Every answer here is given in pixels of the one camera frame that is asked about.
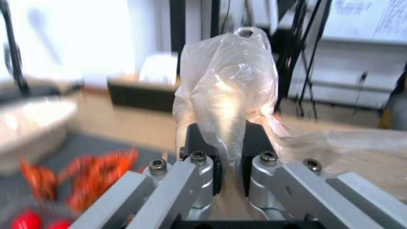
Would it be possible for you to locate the white board with writing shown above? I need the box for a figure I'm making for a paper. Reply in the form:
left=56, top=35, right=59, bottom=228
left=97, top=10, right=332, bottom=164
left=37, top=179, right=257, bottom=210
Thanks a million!
left=321, top=0, right=407, bottom=41

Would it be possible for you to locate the white disposable takeout box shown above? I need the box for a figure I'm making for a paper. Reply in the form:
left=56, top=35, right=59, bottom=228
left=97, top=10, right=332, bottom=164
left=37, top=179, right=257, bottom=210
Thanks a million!
left=0, top=95, right=79, bottom=175

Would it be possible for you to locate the black rectangular box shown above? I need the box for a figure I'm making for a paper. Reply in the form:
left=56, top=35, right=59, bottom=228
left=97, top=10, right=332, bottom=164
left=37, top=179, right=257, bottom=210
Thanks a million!
left=106, top=78, right=179, bottom=111

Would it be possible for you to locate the black upright frame post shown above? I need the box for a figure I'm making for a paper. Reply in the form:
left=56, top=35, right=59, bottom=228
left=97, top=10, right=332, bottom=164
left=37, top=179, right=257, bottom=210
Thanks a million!
left=171, top=0, right=221, bottom=49

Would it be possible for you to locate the dark grey table mat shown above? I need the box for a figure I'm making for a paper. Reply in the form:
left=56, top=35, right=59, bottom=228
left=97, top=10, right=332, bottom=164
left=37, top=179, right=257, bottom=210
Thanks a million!
left=0, top=133, right=179, bottom=229

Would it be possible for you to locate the translucent plastic delivery bag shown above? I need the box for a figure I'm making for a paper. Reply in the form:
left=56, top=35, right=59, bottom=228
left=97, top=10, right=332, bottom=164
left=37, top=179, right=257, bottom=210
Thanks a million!
left=171, top=26, right=407, bottom=178

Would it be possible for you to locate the white carton box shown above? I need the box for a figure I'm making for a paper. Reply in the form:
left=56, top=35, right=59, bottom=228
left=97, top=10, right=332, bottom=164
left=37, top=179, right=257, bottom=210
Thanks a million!
left=139, top=54, right=179, bottom=84

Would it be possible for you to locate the black stand pole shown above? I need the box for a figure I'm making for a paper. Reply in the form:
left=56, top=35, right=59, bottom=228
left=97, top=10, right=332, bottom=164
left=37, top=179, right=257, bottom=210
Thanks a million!
left=0, top=0, right=31, bottom=96

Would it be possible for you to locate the black hanging cable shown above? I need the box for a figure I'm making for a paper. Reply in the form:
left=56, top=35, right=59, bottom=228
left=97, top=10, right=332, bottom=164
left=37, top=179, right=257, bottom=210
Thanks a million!
left=286, top=0, right=333, bottom=119

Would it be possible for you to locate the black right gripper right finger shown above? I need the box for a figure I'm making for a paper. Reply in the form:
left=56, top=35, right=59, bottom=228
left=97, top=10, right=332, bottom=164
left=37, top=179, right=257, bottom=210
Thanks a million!
left=241, top=121, right=407, bottom=229

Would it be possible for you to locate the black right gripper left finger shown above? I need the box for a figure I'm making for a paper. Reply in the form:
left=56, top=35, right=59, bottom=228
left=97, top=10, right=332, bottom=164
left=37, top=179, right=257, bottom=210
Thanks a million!
left=68, top=123, right=224, bottom=229

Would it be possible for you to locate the orange red crayfish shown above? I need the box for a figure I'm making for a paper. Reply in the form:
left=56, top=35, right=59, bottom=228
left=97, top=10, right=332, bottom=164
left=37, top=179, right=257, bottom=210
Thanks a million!
left=59, top=147, right=139, bottom=213
left=20, top=159, right=59, bottom=201

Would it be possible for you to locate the small red tomato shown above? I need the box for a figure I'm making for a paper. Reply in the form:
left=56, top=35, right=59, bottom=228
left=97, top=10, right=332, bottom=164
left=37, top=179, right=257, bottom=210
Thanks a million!
left=45, top=218, right=71, bottom=229
left=11, top=209, right=43, bottom=229

